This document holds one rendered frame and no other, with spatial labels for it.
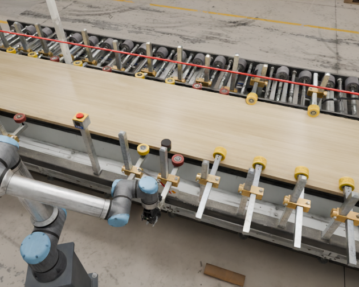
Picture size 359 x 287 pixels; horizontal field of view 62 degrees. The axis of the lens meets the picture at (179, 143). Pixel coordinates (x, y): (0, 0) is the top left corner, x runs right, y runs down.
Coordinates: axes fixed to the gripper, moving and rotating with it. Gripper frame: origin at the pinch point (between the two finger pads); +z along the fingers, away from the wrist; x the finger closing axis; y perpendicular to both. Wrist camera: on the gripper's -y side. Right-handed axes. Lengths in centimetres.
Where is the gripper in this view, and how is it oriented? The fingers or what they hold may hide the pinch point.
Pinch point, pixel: (154, 220)
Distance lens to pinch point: 176.1
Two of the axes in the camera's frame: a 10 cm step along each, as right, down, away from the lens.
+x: 9.4, 2.3, -2.3
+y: -3.3, 6.5, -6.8
